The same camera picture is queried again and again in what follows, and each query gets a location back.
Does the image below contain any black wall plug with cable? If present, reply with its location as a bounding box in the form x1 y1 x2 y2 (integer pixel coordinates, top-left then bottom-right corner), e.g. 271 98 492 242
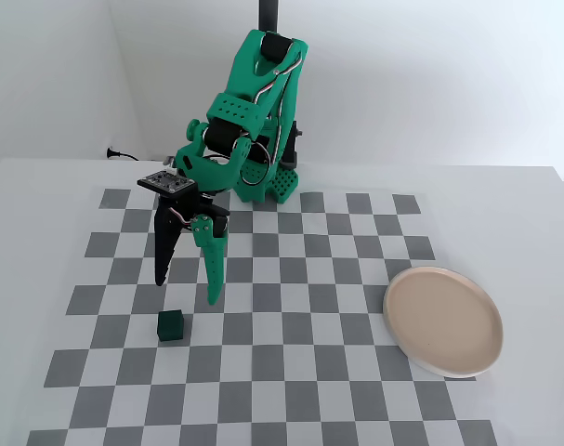
105 147 141 163

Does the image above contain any black vertical pole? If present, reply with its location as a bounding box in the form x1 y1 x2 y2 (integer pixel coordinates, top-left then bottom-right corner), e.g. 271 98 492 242
257 0 281 33

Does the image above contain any beige round plate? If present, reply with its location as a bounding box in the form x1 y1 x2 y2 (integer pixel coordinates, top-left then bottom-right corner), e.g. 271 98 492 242
382 266 505 379

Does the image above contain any grey white checkered mat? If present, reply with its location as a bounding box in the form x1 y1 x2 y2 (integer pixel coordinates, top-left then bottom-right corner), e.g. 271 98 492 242
28 188 499 446

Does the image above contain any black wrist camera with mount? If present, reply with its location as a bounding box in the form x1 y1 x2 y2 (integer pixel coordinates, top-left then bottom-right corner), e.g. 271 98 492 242
137 169 198 201

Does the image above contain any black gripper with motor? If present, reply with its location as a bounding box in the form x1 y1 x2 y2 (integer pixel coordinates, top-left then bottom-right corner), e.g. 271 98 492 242
153 185 230 307

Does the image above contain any green perforated robot base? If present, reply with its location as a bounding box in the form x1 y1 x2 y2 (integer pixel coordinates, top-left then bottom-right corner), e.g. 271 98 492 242
234 160 304 205

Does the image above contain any dark green dice cube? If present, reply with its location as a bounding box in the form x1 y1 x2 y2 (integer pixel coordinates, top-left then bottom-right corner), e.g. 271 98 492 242
157 308 186 344

